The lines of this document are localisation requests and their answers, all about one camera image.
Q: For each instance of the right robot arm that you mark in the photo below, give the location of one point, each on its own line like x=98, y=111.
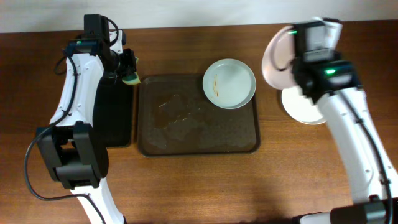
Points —
x=334, y=87

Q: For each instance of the black rectangular sponge tray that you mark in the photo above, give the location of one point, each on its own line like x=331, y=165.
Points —
x=112, y=116

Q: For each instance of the brown serving tray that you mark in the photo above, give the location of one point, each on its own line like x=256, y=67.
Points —
x=175, y=118

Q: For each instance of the green yellow sponge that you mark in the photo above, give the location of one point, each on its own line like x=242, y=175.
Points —
x=131, y=79

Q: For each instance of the white plate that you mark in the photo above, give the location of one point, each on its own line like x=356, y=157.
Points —
x=299, y=107
x=277, y=59
x=229, y=84

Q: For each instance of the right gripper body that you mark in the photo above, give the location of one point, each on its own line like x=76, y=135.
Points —
x=298, y=72

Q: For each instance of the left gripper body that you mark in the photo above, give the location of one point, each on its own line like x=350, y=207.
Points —
x=126, y=65

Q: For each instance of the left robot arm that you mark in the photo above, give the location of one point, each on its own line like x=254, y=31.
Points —
x=73, y=152

